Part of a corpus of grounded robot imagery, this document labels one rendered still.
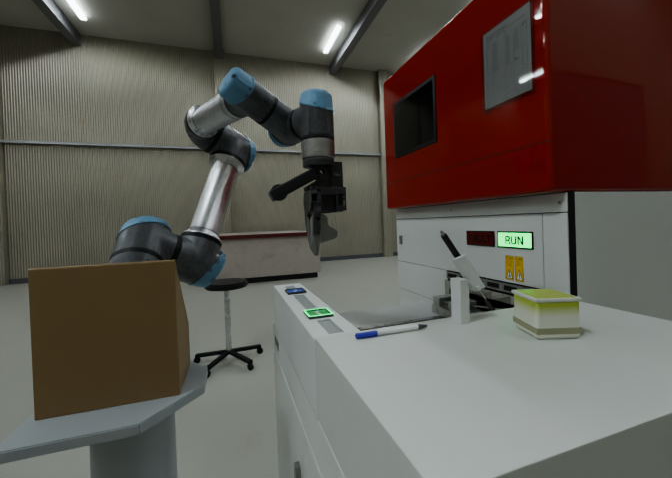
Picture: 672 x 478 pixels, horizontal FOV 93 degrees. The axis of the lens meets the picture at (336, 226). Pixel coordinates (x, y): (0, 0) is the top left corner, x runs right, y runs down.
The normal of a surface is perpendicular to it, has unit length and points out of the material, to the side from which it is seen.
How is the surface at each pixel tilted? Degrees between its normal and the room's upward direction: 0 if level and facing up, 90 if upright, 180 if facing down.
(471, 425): 0
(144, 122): 90
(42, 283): 90
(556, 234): 90
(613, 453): 90
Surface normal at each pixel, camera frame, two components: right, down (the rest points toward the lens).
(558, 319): -0.01, 0.01
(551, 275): -0.95, 0.04
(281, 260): 0.31, 0.00
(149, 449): 0.79, -0.02
